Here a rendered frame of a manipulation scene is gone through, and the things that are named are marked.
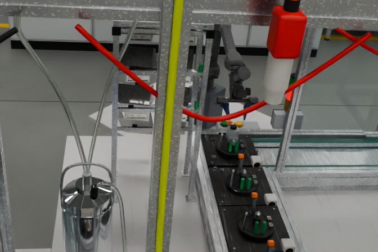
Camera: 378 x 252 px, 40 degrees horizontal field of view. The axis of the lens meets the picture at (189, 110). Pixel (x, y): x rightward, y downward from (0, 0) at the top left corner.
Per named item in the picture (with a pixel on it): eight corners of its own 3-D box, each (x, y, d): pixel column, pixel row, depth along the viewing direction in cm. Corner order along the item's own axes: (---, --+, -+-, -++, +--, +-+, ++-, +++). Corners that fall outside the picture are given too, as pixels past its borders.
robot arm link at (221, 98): (213, 85, 229) (216, 82, 223) (254, 86, 232) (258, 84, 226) (214, 104, 228) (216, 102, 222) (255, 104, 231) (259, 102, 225)
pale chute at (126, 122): (124, 131, 238) (125, 122, 239) (152, 134, 238) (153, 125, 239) (117, 118, 210) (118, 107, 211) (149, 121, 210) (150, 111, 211)
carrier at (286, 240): (217, 210, 204) (221, 185, 197) (276, 208, 207) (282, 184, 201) (229, 257, 183) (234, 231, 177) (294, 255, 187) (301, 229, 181)
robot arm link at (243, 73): (224, 61, 230) (233, 54, 218) (241, 60, 232) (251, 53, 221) (226, 86, 228) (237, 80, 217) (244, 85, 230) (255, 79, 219)
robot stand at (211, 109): (200, 110, 284) (204, 78, 274) (221, 120, 277) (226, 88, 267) (184, 120, 274) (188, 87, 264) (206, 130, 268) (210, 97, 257)
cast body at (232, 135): (225, 135, 236) (227, 122, 232) (234, 135, 237) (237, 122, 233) (229, 145, 229) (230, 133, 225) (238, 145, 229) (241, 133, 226)
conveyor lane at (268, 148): (198, 152, 250) (200, 135, 245) (361, 152, 263) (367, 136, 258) (207, 192, 226) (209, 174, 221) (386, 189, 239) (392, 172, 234)
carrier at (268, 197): (208, 171, 224) (211, 147, 218) (261, 170, 228) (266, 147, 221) (217, 209, 204) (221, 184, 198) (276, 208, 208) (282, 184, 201)
